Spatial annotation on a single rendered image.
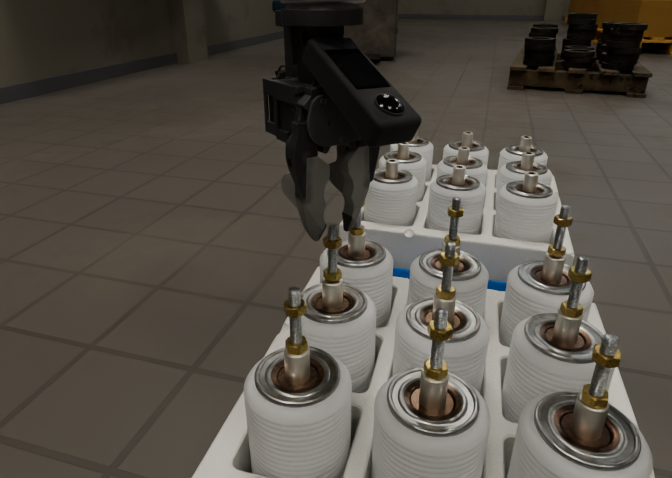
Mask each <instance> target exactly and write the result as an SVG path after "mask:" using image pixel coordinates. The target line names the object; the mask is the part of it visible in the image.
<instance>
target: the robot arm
mask: <svg viewBox="0 0 672 478"><path fill-rule="evenodd" d="M279 1H280V2H281V3H283V4H286V8H281V10H275V24H276V26H279V27H284V51H285V65H281V66H280V67H279V68H278V72H277V76H276V77H268V78H262V80H263V97H264V114H265V131H266V132H268V133H270V134H273V135H275V136H276V139H278V140H280V141H283V142H285V143H286V147H285V155H286V162H287V166H288V169H289V172H288V173H285V174H284V175H283V176H282V181H281V186H282V190H283V193H284V194H285V195H286V197H287V198H288V199H289V200H290V201H291V202H292V203H293V204H294V205H295V207H296V208H297V209H298V212H299V215H300V218H301V221H302V224H303V226H304V228H305V230H306V231H307V233H308V234H309V236H310V237H311V238H312V240H314V241H319V239H320V237H321V236H322V234H323V232H324V230H325V228H326V224H325V221H324V210H325V207H326V202H325V199H324V189H325V186H326V183H327V181H328V180H329V179H330V181H331V183H332V184H333V185H334V186H335V187H336V188H337V189H338V190H339V191H340V192H341V193H342V194H343V196H344V200H345V205H344V209H343V212H342V217H343V228H344V231H346V232H347V231H350V230H351V229H352V227H353V225H354V223H355V221H356V219H357V217H358V214H359V212H360V210H361V208H362V206H363V203H364V201H365V199H366V196H367V193H368V189H369V185H370V182H372V181H373V177H374V173H375V168H376V164H377V160H378V155H379V149H380V146H385V145H391V144H397V143H403V142H409V141H411V140H412V139H413V137H414V136H415V134H416V132H417V130H418V128H419V126H420V125H421V121H422V120H421V117H420V116H419V114H418V113H417V112H416V111H415V110H414V109H413V108H412V107H411V105H410V104H409V103H408V102H407V101H406V100H405V99H404V98H403V96H402V95H401V94H400V93H399V92H398V91H397V90H396V88H395V87H394V86H393V85H392V84H391V83H390V82H389V81H388V79H387V78H386V77H385V76H384V75H383V74H382V73H381V72H380V70H379V69H378V68H377V67H376V66H375V65H374V64H373V63H372V61H371V60H370V59H369V58H368V57H367V56H366V55H365V53H364V52H363V51H362V50H361V49H360V48H359V47H358V46H357V44H356V43H355V42H354V41H353V40H352V39H351V38H344V37H343V36H344V26H355V25H362V24H363V8H359V4H362V3H364V2H365V1H366V0H279ZM282 67H285V71H284V72H280V71H281V68H282ZM268 95H269V106H268ZM269 111H270V121H269ZM335 145H337V159H336V161H335V162H332V163H329V164H327V163H326V162H325V161H323V160H322V159H321V158H320V157H318V156H317V155H318V151H319V152H322V153H324V154H326V153H328V151H329V149H330V147H331V146H335Z"/></svg>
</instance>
